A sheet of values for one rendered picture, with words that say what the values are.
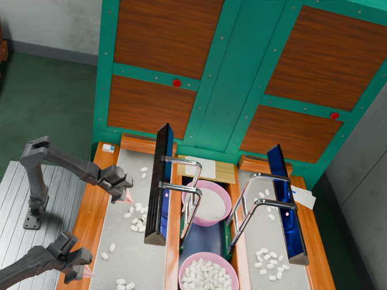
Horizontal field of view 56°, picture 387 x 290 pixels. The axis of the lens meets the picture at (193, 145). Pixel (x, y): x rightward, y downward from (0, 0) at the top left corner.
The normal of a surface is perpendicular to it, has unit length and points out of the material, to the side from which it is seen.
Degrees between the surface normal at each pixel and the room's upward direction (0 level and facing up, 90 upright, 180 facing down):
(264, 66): 90
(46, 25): 90
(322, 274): 0
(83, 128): 0
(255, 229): 0
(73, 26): 90
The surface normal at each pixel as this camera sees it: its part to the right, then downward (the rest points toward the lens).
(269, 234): 0.23, -0.72
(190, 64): 0.00, 0.67
